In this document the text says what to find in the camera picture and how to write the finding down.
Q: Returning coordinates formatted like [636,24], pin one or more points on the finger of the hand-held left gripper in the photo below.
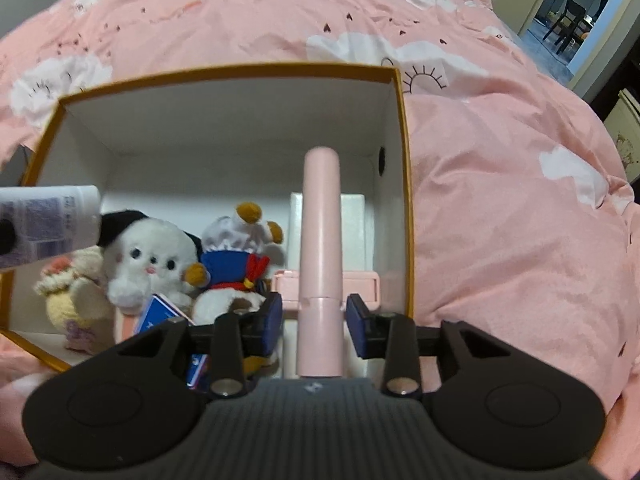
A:
[5,236]

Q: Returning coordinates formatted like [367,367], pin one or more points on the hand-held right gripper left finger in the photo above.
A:
[267,325]

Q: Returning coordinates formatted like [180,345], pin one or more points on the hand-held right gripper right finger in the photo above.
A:
[357,325]

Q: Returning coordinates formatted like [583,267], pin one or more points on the pink snap card holder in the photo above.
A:
[286,285]

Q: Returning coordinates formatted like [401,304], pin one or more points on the white tube purple label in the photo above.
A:
[55,220]

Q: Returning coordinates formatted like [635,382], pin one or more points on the brown white plush blue outfit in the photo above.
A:
[230,265]

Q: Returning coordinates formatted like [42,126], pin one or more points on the white box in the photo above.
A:
[357,230]

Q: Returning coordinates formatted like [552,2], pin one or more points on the pink tube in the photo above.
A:
[320,235]

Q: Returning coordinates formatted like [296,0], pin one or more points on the white crochet bunny doll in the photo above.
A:
[75,305]

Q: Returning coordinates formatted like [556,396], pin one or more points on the small blue card box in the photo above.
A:
[160,315]

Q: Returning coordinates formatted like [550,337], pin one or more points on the white dog plush black ears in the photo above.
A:
[150,245]

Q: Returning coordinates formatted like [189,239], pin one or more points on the orange cardboard box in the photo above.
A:
[225,125]

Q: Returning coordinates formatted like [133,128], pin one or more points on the pink printed quilt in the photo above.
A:
[500,210]

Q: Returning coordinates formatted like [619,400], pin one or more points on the cream cabinet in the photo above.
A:
[625,135]

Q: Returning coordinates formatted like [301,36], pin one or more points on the black chair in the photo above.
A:
[570,15]

